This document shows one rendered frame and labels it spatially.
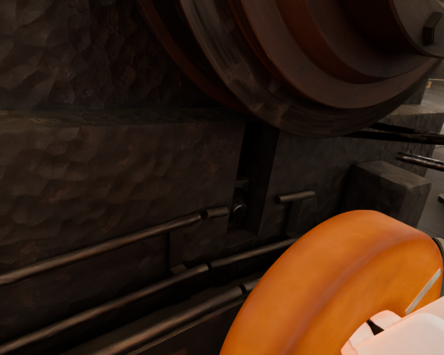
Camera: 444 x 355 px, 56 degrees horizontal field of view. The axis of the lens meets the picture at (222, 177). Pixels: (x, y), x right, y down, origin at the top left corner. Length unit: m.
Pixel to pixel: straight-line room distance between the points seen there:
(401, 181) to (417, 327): 0.46
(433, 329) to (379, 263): 0.03
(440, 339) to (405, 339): 0.02
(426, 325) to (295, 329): 0.05
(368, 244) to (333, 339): 0.05
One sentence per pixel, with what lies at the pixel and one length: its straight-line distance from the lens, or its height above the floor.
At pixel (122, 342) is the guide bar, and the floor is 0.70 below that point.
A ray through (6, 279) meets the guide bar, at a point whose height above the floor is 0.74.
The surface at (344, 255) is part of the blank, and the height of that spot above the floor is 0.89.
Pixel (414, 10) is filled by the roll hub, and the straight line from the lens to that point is 0.34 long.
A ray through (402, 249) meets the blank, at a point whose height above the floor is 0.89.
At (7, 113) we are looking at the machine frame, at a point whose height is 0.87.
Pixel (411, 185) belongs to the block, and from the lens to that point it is 0.65.
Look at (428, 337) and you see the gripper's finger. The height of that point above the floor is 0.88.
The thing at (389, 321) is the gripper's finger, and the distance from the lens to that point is 0.25.
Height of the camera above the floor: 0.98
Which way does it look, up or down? 22 degrees down
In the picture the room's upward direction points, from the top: 9 degrees clockwise
